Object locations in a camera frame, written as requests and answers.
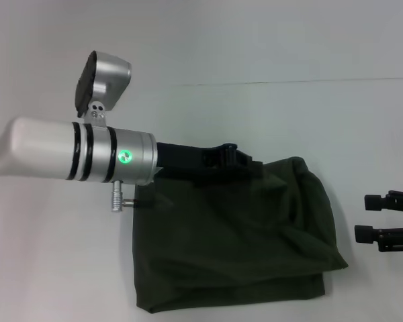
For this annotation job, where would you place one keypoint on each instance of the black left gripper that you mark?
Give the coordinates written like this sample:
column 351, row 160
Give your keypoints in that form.
column 184, row 164

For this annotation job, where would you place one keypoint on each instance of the dark green FREE t-shirt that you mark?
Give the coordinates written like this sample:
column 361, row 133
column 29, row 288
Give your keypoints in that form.
column 238, row 234

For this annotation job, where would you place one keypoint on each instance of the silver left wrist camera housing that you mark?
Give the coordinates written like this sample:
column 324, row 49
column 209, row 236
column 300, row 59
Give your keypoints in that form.
column 104, row 84

